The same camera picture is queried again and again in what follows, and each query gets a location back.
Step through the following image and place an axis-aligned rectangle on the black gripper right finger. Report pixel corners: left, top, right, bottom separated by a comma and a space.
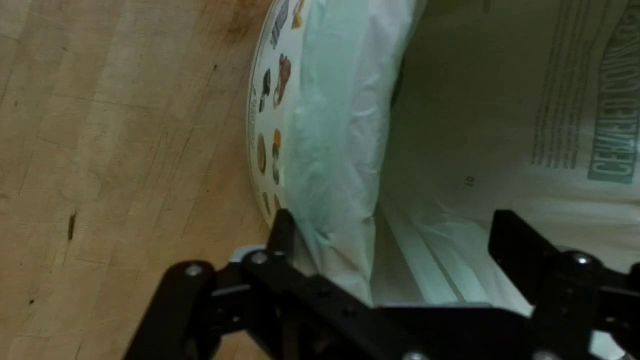
487, 206, 640, 360

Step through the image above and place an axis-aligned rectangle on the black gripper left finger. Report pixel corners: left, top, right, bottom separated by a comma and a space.
121, 206, 404, 360

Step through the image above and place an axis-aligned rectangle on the white compost bin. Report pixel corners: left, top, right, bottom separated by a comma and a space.
244, 0, 316, 233

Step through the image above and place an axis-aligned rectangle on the pale green bin liner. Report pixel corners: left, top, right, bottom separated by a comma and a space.
283, 0, 640, 360

